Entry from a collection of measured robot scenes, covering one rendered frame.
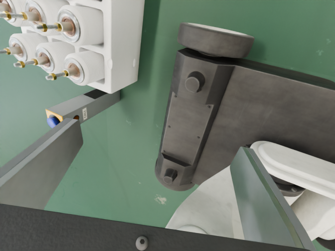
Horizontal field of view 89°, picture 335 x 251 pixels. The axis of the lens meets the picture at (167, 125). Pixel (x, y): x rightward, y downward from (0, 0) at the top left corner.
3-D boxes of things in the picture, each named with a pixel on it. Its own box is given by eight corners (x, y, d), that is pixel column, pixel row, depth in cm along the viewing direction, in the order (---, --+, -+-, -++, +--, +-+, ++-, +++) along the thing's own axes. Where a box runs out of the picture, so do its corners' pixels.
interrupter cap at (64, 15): (60, 36, 48) (57, 36, 47) (58, 4, 44) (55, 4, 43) (81, 47, 47) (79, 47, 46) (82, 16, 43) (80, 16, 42)
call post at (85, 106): (120, 87, 79) (63, 116, 55) (120, 101, 83) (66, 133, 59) (108, 82, 81) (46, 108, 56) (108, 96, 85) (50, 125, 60)
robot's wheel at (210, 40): (254, 35, 51) (257, 39, 35) (247, 52, 54) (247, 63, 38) (191, 22, 56) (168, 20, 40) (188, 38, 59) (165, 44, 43)
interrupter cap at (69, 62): (89, 73, 50) (87, 74, 50) (79, 87, 55) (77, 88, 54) (71, 52, 49) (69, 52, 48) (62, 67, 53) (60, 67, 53)
